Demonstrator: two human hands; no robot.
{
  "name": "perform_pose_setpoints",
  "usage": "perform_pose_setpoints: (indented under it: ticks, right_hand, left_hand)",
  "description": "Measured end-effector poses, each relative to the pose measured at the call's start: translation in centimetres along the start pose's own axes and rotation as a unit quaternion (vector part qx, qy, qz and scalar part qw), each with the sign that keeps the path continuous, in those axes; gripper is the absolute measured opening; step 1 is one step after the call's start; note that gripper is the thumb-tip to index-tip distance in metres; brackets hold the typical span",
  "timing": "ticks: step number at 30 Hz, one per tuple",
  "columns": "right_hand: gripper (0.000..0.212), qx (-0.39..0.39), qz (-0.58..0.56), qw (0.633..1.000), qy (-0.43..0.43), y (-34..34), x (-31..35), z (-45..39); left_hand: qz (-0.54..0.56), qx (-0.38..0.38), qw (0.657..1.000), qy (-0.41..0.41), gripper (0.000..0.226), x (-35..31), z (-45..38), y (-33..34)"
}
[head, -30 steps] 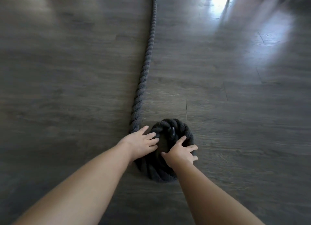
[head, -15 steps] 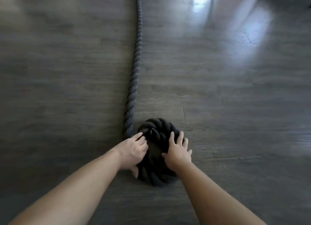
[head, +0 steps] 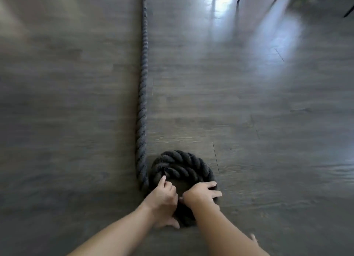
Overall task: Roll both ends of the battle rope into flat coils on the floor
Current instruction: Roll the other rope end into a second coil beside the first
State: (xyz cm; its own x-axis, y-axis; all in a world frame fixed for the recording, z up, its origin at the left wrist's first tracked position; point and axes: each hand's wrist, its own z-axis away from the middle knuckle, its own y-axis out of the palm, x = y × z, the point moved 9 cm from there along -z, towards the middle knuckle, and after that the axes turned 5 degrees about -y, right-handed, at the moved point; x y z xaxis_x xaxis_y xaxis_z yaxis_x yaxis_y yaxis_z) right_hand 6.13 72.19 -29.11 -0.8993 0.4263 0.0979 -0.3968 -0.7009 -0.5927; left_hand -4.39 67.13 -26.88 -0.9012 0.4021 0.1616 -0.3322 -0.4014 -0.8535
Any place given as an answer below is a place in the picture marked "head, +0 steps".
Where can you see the person's right hand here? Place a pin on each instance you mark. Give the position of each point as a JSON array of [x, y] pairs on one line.
[[202, 197]]

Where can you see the person's left hand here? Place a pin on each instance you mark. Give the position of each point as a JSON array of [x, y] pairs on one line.
[[163, 203]]

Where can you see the person's left forearm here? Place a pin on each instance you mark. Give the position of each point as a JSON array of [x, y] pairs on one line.
[[119, 233]]

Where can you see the person's right forearm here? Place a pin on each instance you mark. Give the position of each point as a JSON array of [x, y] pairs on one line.
[[226, 233]]

